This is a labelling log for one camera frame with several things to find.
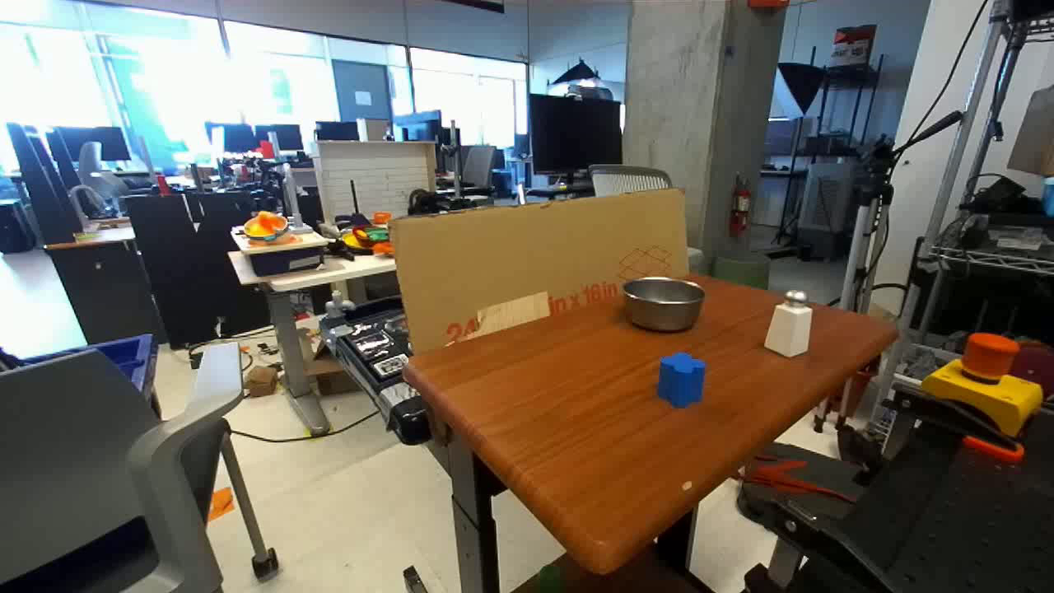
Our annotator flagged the white salt shaker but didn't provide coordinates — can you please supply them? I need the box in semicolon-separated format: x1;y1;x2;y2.
764;290;814;358

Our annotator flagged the cardboard sheet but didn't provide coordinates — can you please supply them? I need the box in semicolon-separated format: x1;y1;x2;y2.
389;189;691;356

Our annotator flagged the metal bowl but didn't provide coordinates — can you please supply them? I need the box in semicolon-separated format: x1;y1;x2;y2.
622;277;707;333

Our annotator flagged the mesh office chair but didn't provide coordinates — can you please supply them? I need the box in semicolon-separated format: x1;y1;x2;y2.
588;165;673;198

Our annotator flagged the black tool case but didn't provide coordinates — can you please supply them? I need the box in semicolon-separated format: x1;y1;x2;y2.
319;296;432;446

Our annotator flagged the large black monitor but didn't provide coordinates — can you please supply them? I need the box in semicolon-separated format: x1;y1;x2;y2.
529;93;623;187

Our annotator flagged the heap of colourful toys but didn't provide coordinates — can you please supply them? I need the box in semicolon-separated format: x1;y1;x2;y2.
341;212;394;256

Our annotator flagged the blue star-shaped block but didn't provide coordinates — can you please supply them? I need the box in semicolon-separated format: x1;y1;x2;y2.
657;353;707;409

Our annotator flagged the white brick-pattern panel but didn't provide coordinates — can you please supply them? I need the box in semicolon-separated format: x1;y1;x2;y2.
316;141;437;225

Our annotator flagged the white standing desk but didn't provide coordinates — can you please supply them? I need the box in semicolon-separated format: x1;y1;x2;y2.
228;247;398;437

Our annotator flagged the red fire extinguisher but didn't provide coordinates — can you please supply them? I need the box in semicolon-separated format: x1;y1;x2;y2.
729;175;752;240

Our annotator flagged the orange and yellow bowl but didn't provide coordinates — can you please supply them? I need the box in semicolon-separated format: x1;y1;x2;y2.
243;211;290;243

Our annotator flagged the black shelf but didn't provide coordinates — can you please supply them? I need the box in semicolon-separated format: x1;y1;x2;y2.
774;46;886;248

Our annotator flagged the row of monitors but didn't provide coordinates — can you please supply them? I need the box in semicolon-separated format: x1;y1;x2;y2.
49;110;462;162

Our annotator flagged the blue plastic bin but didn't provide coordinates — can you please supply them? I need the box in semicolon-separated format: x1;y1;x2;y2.
18;334;159;398

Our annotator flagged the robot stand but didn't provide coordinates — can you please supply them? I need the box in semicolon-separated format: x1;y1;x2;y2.
737;385;1054;593

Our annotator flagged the grey office chair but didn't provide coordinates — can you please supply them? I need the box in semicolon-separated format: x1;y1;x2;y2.
0;342;279;593

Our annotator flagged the yellow emergency stop button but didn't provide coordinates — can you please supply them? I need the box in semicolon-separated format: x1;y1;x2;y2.
921;333;1044;437

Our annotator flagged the camera on tripod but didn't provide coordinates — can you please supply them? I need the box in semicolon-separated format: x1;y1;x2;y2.
814;110;964;434

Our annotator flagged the wire shelf rack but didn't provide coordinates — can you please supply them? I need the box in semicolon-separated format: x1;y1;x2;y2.
871;0;1054;446

